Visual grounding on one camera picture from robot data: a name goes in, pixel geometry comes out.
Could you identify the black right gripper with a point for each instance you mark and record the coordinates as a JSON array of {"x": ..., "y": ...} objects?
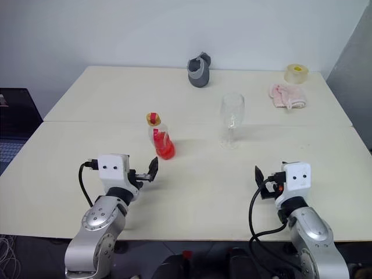
[{"x": 271, "y": 189}]

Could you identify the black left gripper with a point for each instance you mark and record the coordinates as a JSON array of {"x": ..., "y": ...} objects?
[{"x": 143, "y": 177}]

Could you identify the plastic bottle with red liquid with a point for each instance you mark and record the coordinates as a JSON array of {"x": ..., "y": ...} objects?
[{"x": 164, "y": 145}]

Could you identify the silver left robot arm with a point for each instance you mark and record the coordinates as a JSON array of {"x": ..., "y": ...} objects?
[{"x": 96, "y": 229}]

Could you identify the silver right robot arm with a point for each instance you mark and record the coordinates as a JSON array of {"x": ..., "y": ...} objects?
[{"x": 314, "y": 232}]

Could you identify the clear wine glass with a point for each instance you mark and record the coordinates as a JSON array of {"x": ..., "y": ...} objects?
[{"x": 232, "y": 110}]

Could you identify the pink cloth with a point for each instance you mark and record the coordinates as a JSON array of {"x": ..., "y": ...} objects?
[{"x": 287, "y": 96}]

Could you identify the dark rounded shape red part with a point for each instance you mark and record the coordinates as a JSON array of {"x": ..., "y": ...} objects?
[{"x": 174, "y": 266}]

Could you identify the grey visor cap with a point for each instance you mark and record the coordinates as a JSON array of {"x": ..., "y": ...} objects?
[{"x": 199, "y": 78}]

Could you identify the yellowish tape roll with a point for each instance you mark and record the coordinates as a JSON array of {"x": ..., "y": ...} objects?
[{"x": 296, "y": 75}]

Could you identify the black laptop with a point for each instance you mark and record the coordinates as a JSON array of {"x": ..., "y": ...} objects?
[{"x": 17, "y": 116}]

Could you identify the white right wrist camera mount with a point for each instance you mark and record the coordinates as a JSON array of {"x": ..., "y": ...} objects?
[{"x": 298, "y": 177}]

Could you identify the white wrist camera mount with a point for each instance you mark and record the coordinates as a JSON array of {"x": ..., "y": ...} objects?
[
  {"x": 112, "y": 171},
  {"x": 298, "y": 177}
]

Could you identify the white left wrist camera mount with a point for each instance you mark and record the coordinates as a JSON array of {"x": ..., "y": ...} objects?
[{"x": 112, "y": 171}]

